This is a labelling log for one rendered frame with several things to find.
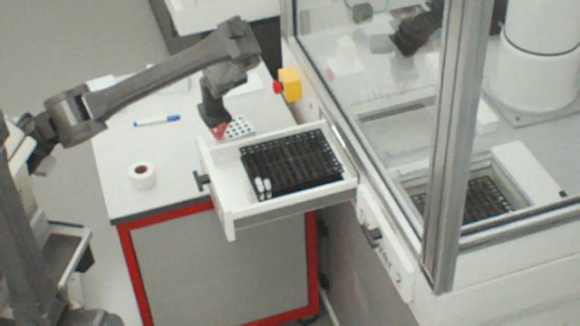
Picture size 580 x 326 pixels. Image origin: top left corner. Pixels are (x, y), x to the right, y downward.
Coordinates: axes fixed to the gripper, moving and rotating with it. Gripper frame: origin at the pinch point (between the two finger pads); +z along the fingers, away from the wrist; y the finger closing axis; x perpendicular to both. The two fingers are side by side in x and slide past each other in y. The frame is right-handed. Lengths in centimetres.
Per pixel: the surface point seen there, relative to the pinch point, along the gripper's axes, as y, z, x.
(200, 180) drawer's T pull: -24.3, -10.2, 14.2
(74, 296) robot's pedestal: 35, 80, 50
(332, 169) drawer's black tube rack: -36.1, -8.9, -16.0
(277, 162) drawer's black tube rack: -26.9, -9.0, -5.6
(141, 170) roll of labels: 0.8, 2.9, 22.7
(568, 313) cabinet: -89, 10, -49
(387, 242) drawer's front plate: -64, -10, -14
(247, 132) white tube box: -1.2, 1.6, -8.5
